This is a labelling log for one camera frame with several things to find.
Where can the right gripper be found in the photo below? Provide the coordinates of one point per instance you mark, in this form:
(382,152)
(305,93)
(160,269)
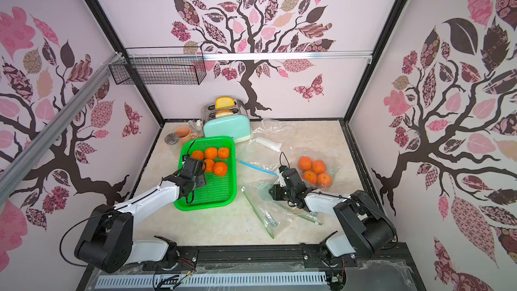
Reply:
(289,176)

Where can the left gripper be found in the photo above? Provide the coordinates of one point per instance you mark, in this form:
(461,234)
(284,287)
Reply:
(202,181)

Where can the orange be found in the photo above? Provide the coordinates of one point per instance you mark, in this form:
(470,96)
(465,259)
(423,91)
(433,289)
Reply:
(198,154)
(220,169)
(211,153)
(209,165)
(223,153)

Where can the clear green-zip bag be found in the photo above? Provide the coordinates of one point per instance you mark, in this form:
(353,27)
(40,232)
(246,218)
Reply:
(274,216)

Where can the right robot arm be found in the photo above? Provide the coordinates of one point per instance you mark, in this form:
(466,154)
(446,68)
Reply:
(364,227)

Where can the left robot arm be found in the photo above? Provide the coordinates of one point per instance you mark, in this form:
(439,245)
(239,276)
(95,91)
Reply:
(107,241)

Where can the clear green-strip bag of oranges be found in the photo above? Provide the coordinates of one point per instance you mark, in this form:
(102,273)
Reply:
(317,169)

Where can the green plastic basket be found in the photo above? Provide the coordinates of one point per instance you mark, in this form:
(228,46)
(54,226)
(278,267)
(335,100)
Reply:
(219,191)

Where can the pink ceramic mug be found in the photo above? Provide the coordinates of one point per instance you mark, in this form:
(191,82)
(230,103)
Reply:
(185,134)

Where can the mint green toaster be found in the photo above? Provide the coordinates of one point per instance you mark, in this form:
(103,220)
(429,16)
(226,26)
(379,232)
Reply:
(237,127)

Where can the yellow toast slice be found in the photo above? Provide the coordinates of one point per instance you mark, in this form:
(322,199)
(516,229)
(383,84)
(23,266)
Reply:
(224,102)

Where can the white slotted cable duct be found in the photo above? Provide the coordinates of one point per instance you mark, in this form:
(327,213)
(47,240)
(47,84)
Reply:
(203,280)

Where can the black wire wall basket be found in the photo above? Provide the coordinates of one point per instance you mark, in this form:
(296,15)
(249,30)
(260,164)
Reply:
(180,66)

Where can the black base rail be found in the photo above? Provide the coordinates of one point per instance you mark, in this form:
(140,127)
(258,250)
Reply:
(392,268)

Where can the aluminium rail bar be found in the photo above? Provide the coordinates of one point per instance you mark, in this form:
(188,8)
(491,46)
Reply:
(22,165)

